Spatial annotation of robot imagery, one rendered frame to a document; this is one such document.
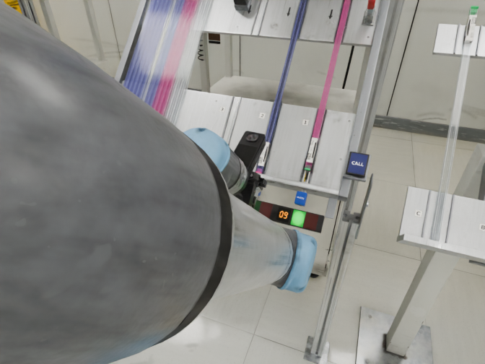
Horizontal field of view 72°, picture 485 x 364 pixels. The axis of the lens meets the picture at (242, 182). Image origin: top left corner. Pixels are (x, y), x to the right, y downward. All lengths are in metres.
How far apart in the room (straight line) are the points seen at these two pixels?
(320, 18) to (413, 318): 0.93
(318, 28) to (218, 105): 0.32
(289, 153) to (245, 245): 0.64
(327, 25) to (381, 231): 1.15
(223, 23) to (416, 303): 0.99
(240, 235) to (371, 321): 1.29
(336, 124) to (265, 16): 0.37
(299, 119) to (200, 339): 0.88
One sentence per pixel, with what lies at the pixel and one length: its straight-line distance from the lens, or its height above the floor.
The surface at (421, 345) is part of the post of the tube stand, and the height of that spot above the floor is 0.01.
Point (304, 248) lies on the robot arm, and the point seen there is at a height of 0.88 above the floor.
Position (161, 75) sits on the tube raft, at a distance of 1.00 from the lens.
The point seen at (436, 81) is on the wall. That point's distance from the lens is 2.74.
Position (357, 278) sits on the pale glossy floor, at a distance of 1.58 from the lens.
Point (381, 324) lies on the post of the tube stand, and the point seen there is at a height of 0.01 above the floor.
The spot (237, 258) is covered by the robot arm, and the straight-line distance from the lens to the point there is 0.18.
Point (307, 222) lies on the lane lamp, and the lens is 0.79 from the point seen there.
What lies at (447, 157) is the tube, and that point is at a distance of 0.76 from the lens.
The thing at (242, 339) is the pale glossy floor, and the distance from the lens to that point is 1.35.
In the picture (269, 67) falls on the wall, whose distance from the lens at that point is 2.81.
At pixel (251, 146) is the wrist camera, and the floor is 0.86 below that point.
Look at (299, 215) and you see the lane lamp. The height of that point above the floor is 0.66.
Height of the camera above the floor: 1.18
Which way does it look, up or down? 36 degrees down
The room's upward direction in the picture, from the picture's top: straight up
